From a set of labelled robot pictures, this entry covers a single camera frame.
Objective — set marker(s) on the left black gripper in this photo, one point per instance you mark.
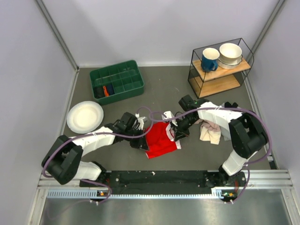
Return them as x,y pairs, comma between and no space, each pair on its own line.
141,143

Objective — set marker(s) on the grey garment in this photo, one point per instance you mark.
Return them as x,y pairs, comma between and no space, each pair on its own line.
225,133

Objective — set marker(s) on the cream bowl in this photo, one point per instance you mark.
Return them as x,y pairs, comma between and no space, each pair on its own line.
230,53

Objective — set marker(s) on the orange item in tray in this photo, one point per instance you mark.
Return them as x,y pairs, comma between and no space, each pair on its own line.
106,93

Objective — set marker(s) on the pink beige garment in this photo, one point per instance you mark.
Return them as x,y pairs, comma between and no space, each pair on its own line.
209,131

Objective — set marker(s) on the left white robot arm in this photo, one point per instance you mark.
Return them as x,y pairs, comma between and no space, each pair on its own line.
63,161

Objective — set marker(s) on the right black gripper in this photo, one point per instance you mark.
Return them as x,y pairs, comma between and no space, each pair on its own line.
179,132

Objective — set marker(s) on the blue item in tray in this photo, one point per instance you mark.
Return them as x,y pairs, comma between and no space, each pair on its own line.
110,89

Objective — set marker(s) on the black item in tray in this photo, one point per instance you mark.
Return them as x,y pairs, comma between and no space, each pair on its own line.
99,92

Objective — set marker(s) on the black garment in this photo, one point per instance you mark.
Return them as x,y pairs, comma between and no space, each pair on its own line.
230,105

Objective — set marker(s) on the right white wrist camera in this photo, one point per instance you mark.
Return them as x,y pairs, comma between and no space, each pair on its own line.
168,116

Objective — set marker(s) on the white plate under bowl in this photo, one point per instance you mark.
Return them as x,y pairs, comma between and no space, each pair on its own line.
229,65

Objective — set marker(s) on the black wire wooden shelf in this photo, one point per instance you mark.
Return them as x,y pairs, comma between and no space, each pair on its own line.
209,83

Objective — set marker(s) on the red underwear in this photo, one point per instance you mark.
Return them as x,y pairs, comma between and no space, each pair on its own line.
158,141

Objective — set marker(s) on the white paper plate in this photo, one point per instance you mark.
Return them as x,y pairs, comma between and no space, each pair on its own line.
85,117

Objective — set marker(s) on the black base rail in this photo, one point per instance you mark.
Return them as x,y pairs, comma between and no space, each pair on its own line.
168,182

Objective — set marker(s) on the green compartment tray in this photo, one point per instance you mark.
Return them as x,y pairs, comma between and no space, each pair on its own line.
125,77

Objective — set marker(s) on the blue mug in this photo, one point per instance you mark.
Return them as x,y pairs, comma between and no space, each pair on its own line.
209,59

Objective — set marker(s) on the aluminium frame rail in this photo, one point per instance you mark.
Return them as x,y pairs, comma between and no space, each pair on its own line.
77,189

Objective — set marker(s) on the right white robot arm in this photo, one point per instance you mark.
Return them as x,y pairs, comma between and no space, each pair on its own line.
244,130

